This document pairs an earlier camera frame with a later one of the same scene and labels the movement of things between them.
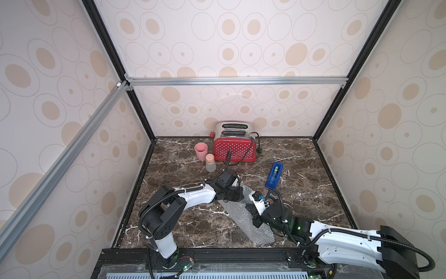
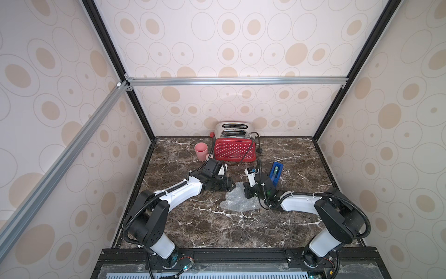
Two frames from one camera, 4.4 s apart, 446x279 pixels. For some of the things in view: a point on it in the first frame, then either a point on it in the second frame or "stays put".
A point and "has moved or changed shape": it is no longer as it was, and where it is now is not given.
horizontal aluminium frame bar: [179, 81] stays put
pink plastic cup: [201, 150] stays put
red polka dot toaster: [237, 136] stays put
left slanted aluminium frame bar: [28, 206] stays put
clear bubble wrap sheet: [243, 217] has moved or changed shape
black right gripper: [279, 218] -> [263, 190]
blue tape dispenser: [273, 178] stays put
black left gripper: [240, 196] -> [227, 185]
